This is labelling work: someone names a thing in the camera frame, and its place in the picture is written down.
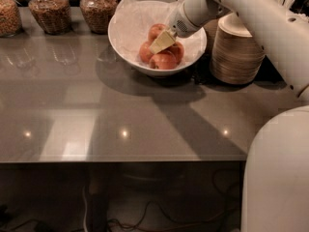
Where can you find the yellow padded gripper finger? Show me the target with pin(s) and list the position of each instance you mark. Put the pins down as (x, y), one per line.
(164, 40)

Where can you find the middle glass snack jar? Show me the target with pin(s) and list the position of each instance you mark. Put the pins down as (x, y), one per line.
(53, 16)

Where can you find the front paper bowl stack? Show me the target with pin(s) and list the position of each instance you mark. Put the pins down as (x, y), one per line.
(235, 56)

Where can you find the left glass snack jar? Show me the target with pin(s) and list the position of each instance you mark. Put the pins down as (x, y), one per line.
(10, 19)

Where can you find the rear paper bowl stack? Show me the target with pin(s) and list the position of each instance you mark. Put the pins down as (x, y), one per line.
(210, 29)

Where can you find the red apple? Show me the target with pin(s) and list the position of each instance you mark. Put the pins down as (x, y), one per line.
(144, 52)
(155, 30)
(164, 60)
(178, 51)

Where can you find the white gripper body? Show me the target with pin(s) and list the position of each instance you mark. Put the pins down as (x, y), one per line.
(180, 23)

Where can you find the dark table leg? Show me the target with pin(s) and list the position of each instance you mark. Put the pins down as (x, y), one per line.
(96, 196)

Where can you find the right glass snack jar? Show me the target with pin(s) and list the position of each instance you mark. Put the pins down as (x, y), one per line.
(97, 14)

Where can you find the white paper bowl liner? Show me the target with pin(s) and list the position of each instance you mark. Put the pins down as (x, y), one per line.
(135, 23)

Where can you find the paper bowl stack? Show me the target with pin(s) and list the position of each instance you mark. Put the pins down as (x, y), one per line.
(210, 29)
(235, 56)

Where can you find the white ceramic bowl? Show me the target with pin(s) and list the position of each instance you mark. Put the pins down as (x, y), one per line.
(128, 53)

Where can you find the glass snack jar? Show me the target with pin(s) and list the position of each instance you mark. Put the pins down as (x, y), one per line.
(97, 14)
(10, 19)
(53, 16)

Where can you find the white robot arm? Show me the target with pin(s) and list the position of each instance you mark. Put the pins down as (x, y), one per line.
(275, 196)

